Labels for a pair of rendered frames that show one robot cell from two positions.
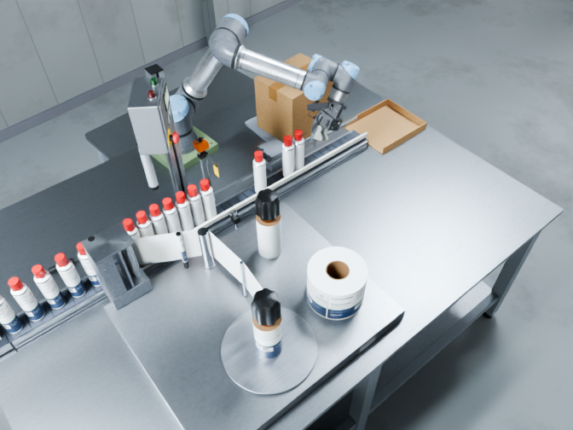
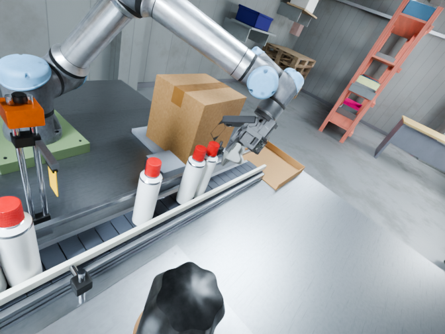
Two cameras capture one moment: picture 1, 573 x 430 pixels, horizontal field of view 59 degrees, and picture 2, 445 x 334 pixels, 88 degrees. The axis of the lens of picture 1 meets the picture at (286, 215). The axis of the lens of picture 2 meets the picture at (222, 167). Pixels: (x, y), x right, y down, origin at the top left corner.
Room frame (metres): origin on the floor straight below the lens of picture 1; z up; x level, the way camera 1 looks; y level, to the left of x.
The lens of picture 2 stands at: (1.10, 0.13, 1.41)
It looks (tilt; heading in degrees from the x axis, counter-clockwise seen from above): 34 degrees down; 337
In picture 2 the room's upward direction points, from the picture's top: 23 degrees clockwise
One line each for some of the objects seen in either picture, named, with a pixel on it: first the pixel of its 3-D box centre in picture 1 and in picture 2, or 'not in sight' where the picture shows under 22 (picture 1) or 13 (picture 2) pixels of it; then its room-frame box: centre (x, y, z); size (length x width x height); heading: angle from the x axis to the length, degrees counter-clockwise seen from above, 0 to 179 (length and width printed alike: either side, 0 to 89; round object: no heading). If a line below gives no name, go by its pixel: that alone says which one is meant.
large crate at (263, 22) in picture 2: not in sight; (254, 18); (5.65, -1.26, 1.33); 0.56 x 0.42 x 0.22; 134
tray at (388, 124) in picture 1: (384, 124); (271, 162); (1.99, -0.49, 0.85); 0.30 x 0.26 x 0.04; 128
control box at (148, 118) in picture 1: (153, 115); not in sight; (1.37, 0.43, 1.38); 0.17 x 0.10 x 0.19; 3
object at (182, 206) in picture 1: (184, 213); not in sight; (1.30, 0.38, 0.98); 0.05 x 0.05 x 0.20
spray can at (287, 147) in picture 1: (288, 156); (191, 176); (1.62, -0.01, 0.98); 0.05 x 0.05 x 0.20
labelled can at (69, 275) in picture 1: (69, 275); not in sight; (1.03, 0.74, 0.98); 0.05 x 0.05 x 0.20
